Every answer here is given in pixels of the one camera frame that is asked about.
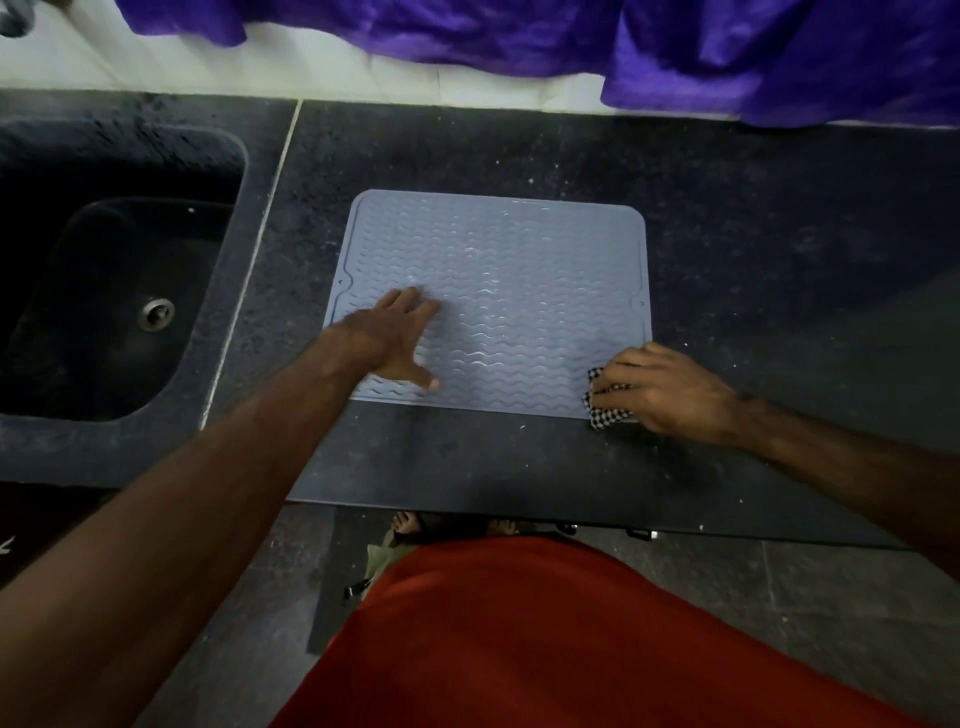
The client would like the person's red garment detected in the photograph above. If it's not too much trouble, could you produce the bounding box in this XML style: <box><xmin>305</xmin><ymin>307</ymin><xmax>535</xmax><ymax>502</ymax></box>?
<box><xmin>269</xmin><ymin>536</ymin><xmax>939</xmax><ymax>728</ymax></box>

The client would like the person's left hand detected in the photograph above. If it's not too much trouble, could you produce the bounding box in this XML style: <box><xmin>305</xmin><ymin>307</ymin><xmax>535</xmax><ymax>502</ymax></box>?
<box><xmin>329</xmin><ymin>286</ymin><xmax>444</xmax><ymax>391</ymax></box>

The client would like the metal sink drain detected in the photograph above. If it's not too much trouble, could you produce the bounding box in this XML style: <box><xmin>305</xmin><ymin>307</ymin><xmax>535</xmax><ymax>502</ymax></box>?
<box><xmin>136</xmin><ymin>296</ymin><xmax>178</xmax><ymax>334</ymax></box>

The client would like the olive green cloth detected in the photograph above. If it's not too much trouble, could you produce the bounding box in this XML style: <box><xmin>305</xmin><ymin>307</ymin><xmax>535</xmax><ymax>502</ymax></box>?
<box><xmin>363</xmin><ymin>530</ymin><xmax>421</xmax><ymax>583</ymax></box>

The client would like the chrome wall tap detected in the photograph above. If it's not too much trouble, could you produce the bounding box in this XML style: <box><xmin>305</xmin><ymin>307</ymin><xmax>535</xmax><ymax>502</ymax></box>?
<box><xmin>0</xmin><ymin>0</ymin><xmax>37</xmax><ymax>39</ymax></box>

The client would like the black stone sink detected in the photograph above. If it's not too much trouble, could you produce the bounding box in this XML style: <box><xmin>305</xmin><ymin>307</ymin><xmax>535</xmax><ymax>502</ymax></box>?
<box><xmin>0</xmin><ymin>118</ymin><xmax>249</xmax><ymax>423</ymax></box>

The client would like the grey ribbed silicone mat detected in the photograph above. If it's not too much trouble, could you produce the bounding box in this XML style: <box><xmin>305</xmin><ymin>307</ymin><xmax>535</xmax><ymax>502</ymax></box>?
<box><xmin>322</xmin><ymin>188</ymin><xmax>654</xmax><ymax>421</ymax></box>

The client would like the person's left forearm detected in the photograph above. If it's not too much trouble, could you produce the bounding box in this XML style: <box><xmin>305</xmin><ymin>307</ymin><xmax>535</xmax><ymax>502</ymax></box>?
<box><xmin>0</xmin><ymin>329</ymin><xmax>369</xmax><ymax>728</ymax></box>

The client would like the purple cloth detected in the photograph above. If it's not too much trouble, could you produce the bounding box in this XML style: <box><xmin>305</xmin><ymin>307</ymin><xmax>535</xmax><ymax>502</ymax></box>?
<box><xmin>113</xmin><ymin>0</ymin><xmax>960</xmax><ymax>130</ymax></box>

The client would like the person's right hand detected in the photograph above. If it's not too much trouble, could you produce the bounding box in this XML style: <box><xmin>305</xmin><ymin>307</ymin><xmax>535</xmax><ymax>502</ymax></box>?
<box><xmin>588</xmin><ymin>341</ymin><xmax>748</xmax><ymax>450</ymax></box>

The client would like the black white checkered cloth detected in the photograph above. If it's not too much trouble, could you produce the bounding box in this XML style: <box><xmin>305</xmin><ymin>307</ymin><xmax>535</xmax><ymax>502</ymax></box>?
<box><xmin>581</xmin><ymin>365</ymin><xmax>639</xmax><ymax>432</ymax></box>

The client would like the person's right forearm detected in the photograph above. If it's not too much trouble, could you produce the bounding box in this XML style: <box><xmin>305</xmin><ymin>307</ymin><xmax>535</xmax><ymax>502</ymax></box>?
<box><xmin>731</xmin><ymin>393</ymin><xmax>960</xmax><ymax>583</ymax></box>

